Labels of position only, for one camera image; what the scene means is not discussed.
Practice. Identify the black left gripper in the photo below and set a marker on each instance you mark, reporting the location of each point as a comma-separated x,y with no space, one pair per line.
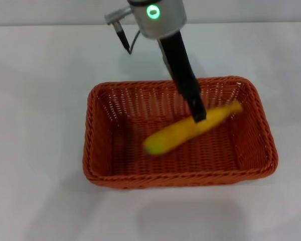
180,67

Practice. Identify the yellow banana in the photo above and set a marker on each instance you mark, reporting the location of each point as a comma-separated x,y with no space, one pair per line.
170,138

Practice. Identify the orange woven plastic basket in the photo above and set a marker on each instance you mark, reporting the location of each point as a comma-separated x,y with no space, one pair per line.
130,155

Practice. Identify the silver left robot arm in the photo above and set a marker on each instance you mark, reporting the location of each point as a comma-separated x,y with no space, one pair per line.
163,17

